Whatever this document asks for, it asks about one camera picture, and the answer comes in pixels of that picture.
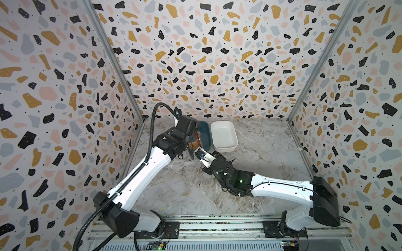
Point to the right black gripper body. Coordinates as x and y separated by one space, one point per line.
214 162

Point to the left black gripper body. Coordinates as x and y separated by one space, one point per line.
186 143

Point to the grey cable spool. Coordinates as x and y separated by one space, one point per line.
194 143

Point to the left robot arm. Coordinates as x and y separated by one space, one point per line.
115 207

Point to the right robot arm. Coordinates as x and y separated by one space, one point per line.
317 199

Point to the teal plastic bin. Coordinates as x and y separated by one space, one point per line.
204 135

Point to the white plastic bin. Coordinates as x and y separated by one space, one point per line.
224 136

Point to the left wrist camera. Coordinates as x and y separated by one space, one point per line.
177 112

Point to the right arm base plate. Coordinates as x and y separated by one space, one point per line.
272 229

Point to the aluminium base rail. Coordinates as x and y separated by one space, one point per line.
236 233

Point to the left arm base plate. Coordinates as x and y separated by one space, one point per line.
169 230

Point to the left frame post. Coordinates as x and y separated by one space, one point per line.
97 24

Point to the frame post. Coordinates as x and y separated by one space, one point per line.
97 24
346 16

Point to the right frame post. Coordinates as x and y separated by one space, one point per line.
346 16

